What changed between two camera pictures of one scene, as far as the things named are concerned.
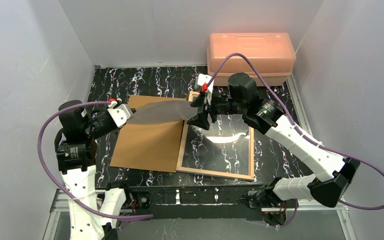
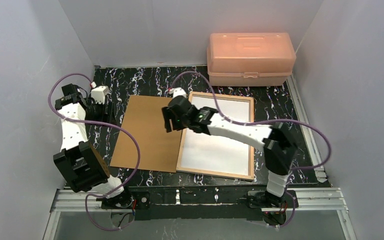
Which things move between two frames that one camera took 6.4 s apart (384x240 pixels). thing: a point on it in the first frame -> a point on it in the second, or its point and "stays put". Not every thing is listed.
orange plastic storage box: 271,53 stays put
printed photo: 164,111 -> 215,153
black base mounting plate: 206,202 stays put
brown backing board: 153,146 stays put
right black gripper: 206,108 -> 171,117
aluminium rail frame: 50,229 stays put
